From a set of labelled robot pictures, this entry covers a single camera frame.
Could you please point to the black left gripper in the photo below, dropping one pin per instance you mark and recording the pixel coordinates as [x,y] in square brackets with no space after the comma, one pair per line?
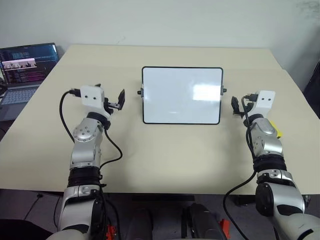
[110,106]

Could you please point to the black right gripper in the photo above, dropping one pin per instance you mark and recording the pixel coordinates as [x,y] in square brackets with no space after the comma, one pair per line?
[244,111]

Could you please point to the yellow whiteboard eraser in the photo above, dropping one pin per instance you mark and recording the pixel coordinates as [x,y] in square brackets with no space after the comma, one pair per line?
[278,131]

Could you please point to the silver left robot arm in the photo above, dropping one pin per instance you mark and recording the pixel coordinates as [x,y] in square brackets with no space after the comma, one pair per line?
[85,132]

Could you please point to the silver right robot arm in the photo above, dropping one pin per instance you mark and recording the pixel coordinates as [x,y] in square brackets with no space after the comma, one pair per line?
[265,147]

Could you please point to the black framed tabletop whiteboard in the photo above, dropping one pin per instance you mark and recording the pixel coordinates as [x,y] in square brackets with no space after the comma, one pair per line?
[180,95]

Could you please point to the open grey laptop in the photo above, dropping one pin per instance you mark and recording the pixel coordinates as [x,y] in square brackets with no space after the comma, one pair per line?
[25,65]

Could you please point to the dark rounded shape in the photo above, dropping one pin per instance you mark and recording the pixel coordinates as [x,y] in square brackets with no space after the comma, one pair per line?
[202,222]

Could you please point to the orange red clamp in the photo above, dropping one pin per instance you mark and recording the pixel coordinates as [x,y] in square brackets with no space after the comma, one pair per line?
[225,228]
[110,231]

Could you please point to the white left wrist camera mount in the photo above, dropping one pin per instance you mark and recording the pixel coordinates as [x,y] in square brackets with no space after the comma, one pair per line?
[91,96]

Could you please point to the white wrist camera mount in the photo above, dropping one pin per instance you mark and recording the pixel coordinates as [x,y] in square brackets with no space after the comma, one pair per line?
[91,96]
[266,100]

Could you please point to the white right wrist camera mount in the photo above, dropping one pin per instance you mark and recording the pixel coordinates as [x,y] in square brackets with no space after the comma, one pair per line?
[266,100]

